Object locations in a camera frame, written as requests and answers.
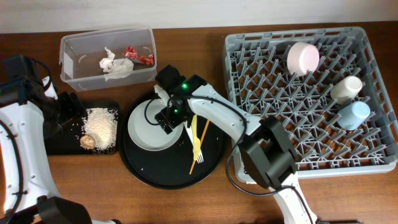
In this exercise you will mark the white napkin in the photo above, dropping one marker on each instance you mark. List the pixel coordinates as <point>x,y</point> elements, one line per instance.
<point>115,68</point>

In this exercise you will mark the red snack wrapper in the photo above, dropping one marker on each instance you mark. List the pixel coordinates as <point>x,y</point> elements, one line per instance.
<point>131,53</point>

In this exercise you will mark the light blue cup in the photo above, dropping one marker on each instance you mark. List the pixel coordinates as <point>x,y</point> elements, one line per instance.
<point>353,115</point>

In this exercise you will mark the black rectangular tray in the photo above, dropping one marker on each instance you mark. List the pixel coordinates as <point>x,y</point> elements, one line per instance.
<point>67,141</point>

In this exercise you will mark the white rice pile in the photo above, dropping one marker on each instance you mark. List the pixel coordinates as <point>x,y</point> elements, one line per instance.
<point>102,125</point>

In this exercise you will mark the brown food patty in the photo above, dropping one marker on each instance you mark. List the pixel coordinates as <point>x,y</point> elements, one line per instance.
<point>87,142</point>

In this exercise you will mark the grey plate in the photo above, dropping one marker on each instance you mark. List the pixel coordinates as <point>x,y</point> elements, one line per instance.
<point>147,136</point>

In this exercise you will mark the white plastic fork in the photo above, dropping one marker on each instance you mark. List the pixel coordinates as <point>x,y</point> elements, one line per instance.
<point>197,153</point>

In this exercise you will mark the yellow plastic knife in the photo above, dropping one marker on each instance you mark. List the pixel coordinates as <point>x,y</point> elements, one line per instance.
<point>194,127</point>

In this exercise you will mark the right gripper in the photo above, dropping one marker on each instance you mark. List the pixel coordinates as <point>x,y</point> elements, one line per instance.
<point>169,122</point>

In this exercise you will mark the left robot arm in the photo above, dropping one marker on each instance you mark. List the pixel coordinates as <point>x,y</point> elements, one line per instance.
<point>30,189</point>

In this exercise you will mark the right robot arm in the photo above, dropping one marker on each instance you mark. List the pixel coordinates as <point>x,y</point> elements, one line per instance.
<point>266,150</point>

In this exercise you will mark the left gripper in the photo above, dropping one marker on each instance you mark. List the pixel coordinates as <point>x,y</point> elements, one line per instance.
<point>73,107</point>

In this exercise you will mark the clear plastic waste bin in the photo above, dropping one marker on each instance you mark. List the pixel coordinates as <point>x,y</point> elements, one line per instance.
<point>80,56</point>

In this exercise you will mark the wooden chopstick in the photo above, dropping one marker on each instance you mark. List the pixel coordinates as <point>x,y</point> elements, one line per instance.
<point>201,142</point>

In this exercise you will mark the pink bowl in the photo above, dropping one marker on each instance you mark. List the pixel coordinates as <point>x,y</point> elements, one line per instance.
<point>302,59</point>

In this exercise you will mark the white plastic cup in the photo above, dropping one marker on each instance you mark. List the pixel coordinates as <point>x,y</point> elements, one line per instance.
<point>346,89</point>

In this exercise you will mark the grey dishwasher rack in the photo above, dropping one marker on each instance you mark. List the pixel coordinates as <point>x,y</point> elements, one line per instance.
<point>258,81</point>

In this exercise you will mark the round black serving tray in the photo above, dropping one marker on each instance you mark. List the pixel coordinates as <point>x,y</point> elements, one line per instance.
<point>169,169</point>

